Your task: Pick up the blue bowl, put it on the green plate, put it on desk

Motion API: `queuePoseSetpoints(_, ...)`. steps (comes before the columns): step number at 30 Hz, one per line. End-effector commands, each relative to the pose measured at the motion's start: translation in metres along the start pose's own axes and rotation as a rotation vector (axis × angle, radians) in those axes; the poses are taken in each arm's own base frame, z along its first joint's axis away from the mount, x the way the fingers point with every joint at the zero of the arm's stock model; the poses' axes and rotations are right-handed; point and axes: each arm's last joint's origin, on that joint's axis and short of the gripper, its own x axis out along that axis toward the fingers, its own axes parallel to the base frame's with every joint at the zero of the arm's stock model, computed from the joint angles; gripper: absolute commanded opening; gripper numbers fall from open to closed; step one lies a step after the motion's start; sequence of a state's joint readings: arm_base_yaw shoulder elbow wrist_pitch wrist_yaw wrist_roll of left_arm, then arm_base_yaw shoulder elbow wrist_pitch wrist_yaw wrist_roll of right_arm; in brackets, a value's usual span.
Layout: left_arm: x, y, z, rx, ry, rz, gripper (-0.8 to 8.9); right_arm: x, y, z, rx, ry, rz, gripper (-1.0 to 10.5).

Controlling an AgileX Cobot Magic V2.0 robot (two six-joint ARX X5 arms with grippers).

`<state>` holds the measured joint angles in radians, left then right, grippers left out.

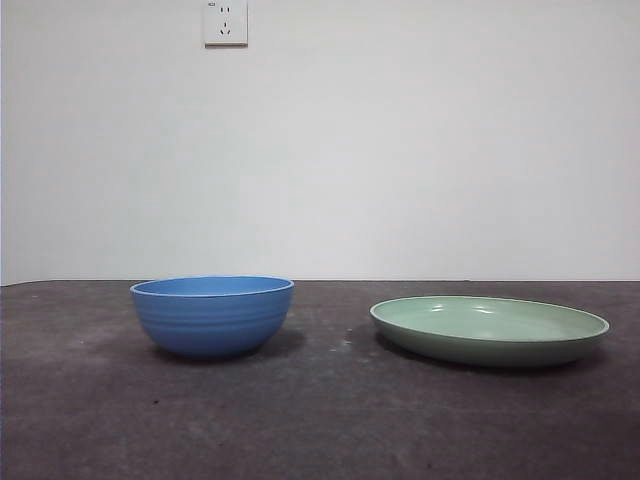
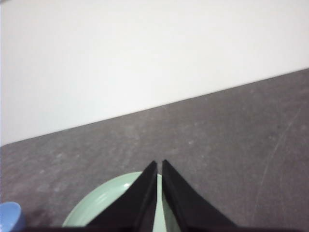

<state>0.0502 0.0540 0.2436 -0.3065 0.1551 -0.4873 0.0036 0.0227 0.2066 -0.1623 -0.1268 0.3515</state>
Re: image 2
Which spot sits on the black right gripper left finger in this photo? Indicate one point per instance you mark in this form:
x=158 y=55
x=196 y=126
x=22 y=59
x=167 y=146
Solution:
x=135 y=203

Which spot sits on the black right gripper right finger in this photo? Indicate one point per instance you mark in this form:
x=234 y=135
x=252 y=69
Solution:
x=186 y=203

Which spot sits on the green plate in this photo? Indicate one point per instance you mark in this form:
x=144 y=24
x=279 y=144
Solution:
x=96 y=205

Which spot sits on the blue bowl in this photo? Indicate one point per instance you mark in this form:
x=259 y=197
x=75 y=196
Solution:
x=10 y=216

